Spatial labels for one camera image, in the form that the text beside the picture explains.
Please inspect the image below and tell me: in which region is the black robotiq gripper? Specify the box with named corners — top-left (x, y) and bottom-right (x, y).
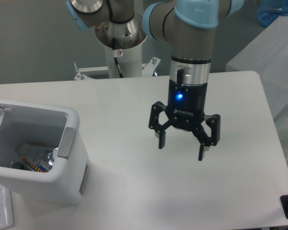
top-left (148, 80), bottom-right (221, 161)

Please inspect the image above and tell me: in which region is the white paper wrapper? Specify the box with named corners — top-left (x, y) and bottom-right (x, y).
top-left (17, 144), bottom-right (53, 165)

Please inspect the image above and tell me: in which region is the crushed clear plastic bottle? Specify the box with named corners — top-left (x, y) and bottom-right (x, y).
top-left (39, 147), bottom-right (59, 172)

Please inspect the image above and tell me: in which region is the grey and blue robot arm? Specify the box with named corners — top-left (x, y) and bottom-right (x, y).
top-left (65, 0), bottom-right (243, 160)

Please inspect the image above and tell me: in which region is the colourful trash inside can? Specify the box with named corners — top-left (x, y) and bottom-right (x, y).
top-left (10, 156), bottom-right (52, 173)

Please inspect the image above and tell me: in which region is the white open trash can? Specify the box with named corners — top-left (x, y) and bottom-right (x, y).
top-left (0, 99), bottom-right (90, 204)

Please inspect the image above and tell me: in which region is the grey side table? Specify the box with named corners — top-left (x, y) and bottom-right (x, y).
top-left (226, 16), bottom-right (288, 165)

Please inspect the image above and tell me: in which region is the blue water jug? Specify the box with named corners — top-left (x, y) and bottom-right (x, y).
top-left (257, 0), bottom-right (288, 27)

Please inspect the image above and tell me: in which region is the white tray with plastic bag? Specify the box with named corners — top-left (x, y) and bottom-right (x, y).
top-left (0, 184), bottom-right (14, 230)

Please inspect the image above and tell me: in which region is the white pedestal base bracket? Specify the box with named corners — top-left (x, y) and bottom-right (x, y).
top-left (74, 57), bottom-right (161, 81)

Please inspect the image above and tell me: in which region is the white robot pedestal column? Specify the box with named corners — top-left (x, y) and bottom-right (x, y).
top-left (104, 45), bottom-right (142, 79)

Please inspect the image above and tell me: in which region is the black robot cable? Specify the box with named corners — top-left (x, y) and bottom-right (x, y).
top-left (111, 37), bottom-right (124, 79)

